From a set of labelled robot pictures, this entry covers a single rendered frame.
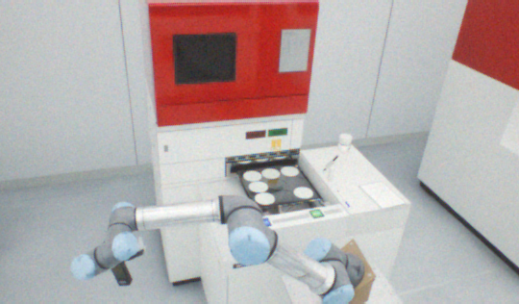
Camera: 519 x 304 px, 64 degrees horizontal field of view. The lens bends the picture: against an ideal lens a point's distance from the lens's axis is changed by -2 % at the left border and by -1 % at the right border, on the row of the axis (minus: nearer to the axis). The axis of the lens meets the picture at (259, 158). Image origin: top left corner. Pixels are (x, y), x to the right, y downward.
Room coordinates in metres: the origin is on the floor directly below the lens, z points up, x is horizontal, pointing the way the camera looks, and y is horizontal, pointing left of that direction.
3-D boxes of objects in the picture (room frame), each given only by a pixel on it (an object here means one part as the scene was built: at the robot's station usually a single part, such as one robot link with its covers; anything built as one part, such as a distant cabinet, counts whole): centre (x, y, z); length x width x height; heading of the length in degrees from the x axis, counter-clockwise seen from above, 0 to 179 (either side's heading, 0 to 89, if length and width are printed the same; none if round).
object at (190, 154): (2.04, 0.15, 1.02); 0.82 x 0.03 x 0.40; 110
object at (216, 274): (1.82, -0.21, 0.41); 0.97 x 0.64 x 0.82; 110
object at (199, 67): (2.33, 0.26, 1.52); 0.81 x 0.75 x 0.59; 110
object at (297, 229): (1.53, -0.16, 0.89); 0.55 x 0.09 x 0.14; 110
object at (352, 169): (1.93, -0.50, 0.89); 0.62 x 0.35 x 0.14; 20
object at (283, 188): (1.89, -0.10, 0.90); 0.34 x 0.34 x 0.01; 20
